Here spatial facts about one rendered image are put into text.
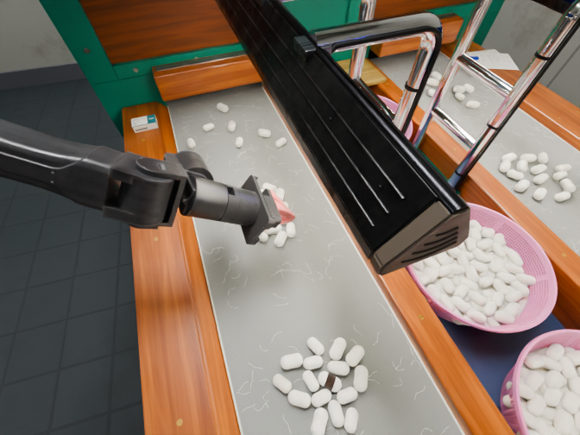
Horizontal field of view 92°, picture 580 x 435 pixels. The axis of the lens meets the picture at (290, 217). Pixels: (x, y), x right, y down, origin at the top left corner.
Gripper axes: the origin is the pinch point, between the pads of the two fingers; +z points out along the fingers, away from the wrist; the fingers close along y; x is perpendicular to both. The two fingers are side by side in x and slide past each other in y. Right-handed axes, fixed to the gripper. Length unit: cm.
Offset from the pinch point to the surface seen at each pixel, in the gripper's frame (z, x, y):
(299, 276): 4.7, 7.0, -8.1
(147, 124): -16.3, 18.0, 42.8
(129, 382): 3, 105, 3
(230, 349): -7.1, 17.2, -16.2
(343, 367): 4.1, 5.4, -25.0
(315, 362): 1.3, 7.9, -22.9
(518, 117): 63, -43, 16
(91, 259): -10, 114, 64
